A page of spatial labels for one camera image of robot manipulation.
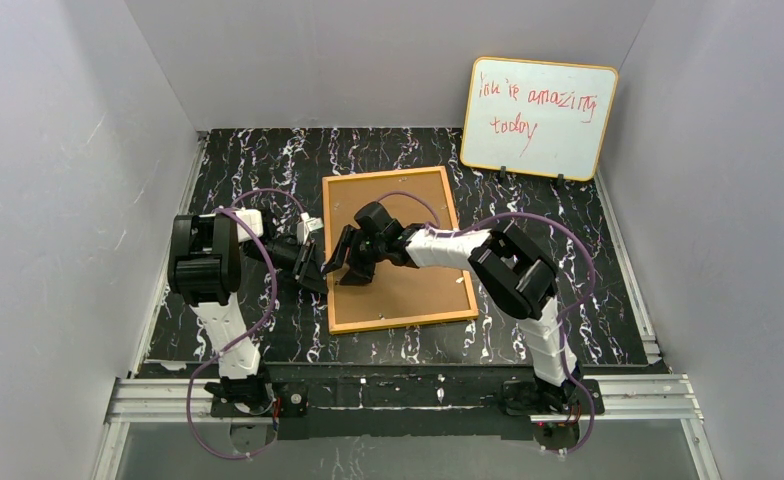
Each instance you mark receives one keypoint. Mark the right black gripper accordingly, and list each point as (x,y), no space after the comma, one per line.
(360,248)

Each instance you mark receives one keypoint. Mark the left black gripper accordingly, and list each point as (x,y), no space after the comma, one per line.
(302,263)

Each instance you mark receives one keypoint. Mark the brown backing board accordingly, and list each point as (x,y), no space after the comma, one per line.
(373,283)

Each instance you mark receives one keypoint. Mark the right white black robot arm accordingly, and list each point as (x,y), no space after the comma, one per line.
(519,277)

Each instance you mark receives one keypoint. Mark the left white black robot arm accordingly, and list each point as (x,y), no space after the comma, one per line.
(205,269)

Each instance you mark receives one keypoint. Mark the whiteboard with red writing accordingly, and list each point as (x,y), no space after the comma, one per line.
(538,118)

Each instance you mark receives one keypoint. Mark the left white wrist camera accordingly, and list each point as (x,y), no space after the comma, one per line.
(307,226)

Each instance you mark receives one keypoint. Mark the aluminium rail with black bases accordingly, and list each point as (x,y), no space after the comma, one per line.
(324,400)

